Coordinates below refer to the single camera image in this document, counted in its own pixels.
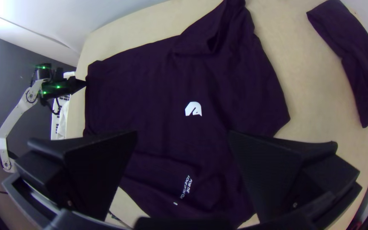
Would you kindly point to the white laundry basket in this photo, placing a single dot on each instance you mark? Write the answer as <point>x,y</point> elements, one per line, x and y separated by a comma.
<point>63,118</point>

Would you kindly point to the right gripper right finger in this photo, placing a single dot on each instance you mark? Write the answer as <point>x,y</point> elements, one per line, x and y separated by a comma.
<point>276,179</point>

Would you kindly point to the dark t-shirt with white print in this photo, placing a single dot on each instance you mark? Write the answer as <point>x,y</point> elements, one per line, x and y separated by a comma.
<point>177,80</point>

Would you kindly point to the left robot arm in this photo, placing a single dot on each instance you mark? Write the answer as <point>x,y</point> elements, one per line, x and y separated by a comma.
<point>15,114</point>

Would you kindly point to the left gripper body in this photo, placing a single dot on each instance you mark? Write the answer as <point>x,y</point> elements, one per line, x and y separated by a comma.
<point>73,85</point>

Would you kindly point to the dark garment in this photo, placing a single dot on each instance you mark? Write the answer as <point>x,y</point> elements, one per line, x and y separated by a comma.
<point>353,54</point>

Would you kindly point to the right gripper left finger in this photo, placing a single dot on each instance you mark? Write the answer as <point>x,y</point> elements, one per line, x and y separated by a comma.
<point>85,172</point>

